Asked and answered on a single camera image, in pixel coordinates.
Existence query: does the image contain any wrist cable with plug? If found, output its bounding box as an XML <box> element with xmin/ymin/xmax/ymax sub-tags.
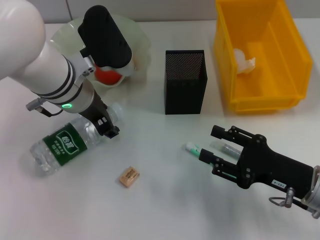
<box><xmin>268</xmin><ymin>187</ymin><xmax>308</xmax><ymax>208</ymax></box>
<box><xmin>26</xmin><ymin>98</ymin><xmax>65</xmax><ymax>118</ymax></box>

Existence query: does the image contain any small wooden block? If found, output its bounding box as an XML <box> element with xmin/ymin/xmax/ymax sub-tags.
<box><xmin>118</xmin><ymin>166</ymin><xmax>140</xmax><ymax>188</ymax></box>

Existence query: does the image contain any left wrist cable with plug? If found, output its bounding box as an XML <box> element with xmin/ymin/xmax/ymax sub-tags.
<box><xmin>26</xmin><ymin>98</ymin><xmax>65</xmax><ymax>118</ymax></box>

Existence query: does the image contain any yellow plastic storage bin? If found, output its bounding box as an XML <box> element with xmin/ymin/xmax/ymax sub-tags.
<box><xmin>212</xmin><ymin>0</ymin><xmax>314</xmax><ymax>115</ymax></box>

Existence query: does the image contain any white paper ball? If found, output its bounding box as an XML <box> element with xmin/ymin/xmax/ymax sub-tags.
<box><xmin>233</xmin><ymin>48</ymin><xmax>257</xmax><ymax>75</ymax></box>

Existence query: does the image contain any grey pen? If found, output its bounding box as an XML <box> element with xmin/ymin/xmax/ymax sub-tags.
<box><xmin>210</xmin><ymin>140</ymin><xmax>243</xmax><ymax>157</ymax></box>

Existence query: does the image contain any black mesh pen holder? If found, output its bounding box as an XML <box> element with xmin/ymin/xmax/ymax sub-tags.
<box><xmin>164</xmin><ymin>49</ymin><xmax>209</xmax><ymax>116</ymax></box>

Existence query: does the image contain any orange knitted toy fruit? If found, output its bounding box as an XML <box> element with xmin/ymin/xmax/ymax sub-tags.
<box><xmin>94</xmin><ymin>65</ymin><xmax>124</xmax><ymax>86</ymax></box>

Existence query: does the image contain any wavy green glass fruit plate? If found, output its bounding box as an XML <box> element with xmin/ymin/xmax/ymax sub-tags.
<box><xmin>51</xmin><ymin>13</ymin><xmax>153</xmax><ymax>100</ymax></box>

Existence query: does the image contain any right wrist cable with plug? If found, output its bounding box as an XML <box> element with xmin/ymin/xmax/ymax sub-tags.
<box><xmin>268</xmin><ymin>187</ymin><xmax>308</xmax><ymax>208</ymax></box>

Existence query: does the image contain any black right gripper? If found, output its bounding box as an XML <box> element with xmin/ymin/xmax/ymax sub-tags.
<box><xmin>198</xmin><ymin>124</ymin><xmax>315</xmax><ymax>199</ymax></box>

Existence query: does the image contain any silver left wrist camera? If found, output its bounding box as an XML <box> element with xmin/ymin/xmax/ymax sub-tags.
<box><xmin>77</xmin><ymin>5</ymin><xmax>135</xmax><ymax>77</ymax></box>

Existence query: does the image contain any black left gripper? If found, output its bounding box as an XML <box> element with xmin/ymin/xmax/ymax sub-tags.
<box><xmin>79</xmin><ymin>94</ymin><xmax>121</xmax><ymax>139</ymax></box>

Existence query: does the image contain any mint green utility knife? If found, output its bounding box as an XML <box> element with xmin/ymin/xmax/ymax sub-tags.
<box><xmin>185</xmin><ymin>141</ymin><xmax>238</xmax><ymax>180</ymax></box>

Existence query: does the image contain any clear water bottle green label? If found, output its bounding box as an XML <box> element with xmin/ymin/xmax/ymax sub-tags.
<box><xmin>29</xmin><ymin>101</ymin><xmax>125</xmax><ymax>177</ymax></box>

